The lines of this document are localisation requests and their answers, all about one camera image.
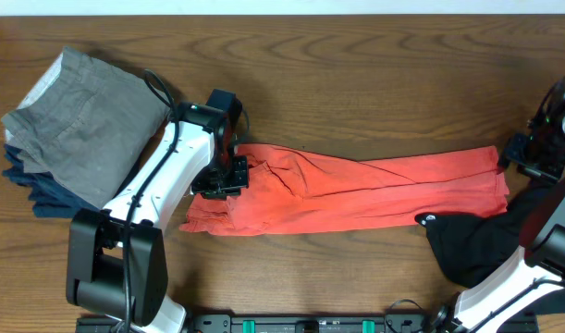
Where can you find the black garment with logo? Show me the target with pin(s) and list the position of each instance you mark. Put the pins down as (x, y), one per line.
(469, 248)

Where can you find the red soccer t-shirt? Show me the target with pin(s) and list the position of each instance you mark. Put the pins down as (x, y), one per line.
(296, 192)

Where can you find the folded navy blue garment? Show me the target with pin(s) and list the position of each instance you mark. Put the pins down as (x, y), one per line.
(46, 196)

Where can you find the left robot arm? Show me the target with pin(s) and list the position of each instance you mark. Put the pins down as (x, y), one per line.
(116, 256)

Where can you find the folded grey shorts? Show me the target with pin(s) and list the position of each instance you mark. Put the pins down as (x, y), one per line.
(86, 122)

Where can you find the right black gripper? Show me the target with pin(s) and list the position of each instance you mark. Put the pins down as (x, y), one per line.
(514, 151)

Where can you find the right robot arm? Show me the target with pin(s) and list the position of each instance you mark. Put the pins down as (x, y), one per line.
(537, 267)

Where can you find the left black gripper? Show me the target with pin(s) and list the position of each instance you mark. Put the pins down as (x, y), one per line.
(222, 181)

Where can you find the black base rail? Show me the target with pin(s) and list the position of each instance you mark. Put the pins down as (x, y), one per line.
(223, 323)

